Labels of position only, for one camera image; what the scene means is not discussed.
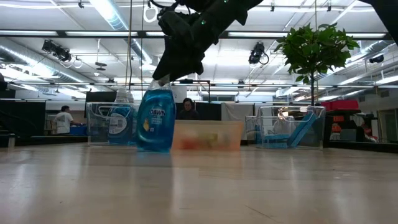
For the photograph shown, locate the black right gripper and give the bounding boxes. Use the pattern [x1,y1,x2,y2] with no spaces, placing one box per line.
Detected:
[152,11,218,82]

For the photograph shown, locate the white hanging ring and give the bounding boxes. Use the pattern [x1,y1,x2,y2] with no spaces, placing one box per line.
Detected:
[142,4,159,24]

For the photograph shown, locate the green potted plant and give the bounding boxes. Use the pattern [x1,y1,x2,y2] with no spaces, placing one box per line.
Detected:
[277,22,361,107]

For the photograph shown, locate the green dish brush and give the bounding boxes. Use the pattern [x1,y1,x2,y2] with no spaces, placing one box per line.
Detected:
[205,133,229,149]

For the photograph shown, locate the black partition panel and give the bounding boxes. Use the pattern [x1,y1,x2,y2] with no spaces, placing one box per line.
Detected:
[0,99,47,138]

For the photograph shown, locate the blue storage crate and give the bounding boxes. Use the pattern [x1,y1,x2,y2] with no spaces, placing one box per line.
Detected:
[68,124,88,136]

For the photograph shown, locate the black tube frame stand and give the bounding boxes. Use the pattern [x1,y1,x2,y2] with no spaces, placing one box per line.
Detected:
[174,78,212,104]

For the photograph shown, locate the light blue sponge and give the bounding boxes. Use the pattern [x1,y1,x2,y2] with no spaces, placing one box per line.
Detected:
[262,141,290,149]
[285,111,320,148]

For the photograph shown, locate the black ceiling spotlight cluster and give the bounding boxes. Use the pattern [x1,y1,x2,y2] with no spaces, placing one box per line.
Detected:
[41,39,73,63]

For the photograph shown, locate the blue dish soap bottle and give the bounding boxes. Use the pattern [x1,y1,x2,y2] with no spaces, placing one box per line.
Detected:
[135,78,177,154]
[107,88,137,146]

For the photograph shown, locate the black monitor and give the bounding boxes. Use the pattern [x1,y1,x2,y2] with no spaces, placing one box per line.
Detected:
[85,90,118,103]

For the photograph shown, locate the seated person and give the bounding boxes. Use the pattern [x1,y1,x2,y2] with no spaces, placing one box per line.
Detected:
[177,97,201,121]

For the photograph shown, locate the red box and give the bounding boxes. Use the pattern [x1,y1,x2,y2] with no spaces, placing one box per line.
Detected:
[320,99,360,111]

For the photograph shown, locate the black ceiling camera with cable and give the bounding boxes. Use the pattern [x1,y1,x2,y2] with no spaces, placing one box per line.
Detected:
[248,42,270,65]

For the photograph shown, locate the red dish brush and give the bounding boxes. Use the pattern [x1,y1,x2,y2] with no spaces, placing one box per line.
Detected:
[182,136,203,151]

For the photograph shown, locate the clear plastic bin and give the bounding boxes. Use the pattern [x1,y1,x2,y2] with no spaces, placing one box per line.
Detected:
[244,105,328,151]
[86,101,140,147]

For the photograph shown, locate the person in white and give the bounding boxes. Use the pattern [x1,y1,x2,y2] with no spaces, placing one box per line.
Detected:
[53,105,75,135]

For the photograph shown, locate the orange plastic bin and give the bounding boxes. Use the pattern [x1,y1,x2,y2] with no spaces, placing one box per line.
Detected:
[172,119,245,152]

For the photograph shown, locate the wide black screen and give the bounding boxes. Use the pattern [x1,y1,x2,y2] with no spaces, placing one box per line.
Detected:
[175,101,223,121]

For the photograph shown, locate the white hanging cloth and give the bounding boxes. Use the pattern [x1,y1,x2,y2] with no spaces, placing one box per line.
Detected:
[221,102,256,123]

